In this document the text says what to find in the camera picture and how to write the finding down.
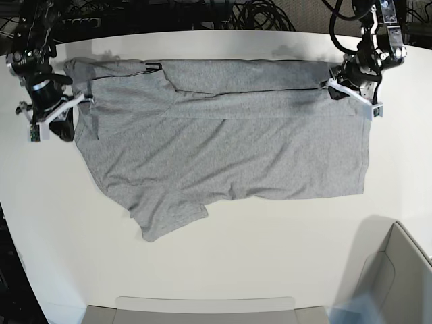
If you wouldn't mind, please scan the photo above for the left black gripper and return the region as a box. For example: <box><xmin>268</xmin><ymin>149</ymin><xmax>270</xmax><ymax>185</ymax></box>
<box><xmin>329</xmin><ymin>57</ymin><xmax>381</xmax><ymax>101</ymax></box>

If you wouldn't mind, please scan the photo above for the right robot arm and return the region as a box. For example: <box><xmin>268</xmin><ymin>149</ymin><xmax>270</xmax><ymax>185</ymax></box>
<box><xmin>6</xmin><ymin>1</ymin><xmax>75</xmax><ymax>142</ymax></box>

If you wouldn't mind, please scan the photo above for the grey bin at right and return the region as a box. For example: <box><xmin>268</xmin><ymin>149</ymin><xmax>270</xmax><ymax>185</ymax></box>
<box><xmin>354</xmin><ymin>222</ymin><xmax>431</xmax><ymax>323</ymax></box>

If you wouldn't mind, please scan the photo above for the grey T-shirt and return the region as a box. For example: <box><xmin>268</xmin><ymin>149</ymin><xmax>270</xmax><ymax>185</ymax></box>
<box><xmin>64</xmin><ymin>58</ymin><xmax>371</xmax><ymax>242</ymax></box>

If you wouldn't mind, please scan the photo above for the grey bin at bottom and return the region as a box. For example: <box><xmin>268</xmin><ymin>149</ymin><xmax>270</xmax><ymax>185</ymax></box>
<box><xmin>82</xmin><ymin>296</ymin><xmax>330</xmax><ymax>323</ymax></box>

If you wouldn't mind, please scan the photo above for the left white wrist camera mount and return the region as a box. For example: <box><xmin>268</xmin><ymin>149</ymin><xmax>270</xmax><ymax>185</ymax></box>
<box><xmin>321</xmin><ymin>67</ymin><xmax>383</xmax><ymax>121</ymax></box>

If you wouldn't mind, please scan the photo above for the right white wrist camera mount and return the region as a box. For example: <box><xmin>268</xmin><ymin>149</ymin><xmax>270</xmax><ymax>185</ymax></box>
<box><xmin>15</xmin><ymin>94</ymin><xmax>94</xmax><ymax>142</ymax></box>

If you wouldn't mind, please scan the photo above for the grey bin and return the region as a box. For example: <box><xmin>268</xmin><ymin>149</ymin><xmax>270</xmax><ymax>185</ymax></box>
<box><xmin>82</xmin><ymin>296</ymin><xmax>330</xmax><ymax>323</ymax></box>
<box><xmin>354</xmin><ymin>222</ymin><xmax>431</xmax><ymax>323</ymax></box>

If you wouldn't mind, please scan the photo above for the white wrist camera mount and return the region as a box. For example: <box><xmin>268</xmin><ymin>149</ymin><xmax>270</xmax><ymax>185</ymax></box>
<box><xmin>15</xmin><ymin>94</ymin><xmax>94</xmax><ymax>142</ymax></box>
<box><xmin>321</xmin><ymin>67</ymin><xmax>383</xmax><ymax>121</ymax></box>

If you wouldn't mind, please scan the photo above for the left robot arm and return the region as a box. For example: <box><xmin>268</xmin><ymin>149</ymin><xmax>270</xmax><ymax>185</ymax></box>
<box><xmin>323</xmin><ymin>1</ymin><xmax>407</xmax><ymax>105</ymax></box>

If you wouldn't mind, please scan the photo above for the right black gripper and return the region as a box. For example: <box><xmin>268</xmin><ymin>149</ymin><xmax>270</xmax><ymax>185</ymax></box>
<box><xmin>28</xmin><ymin>79</ymin><xmax>75</xmax><ymax>142</ymax></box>

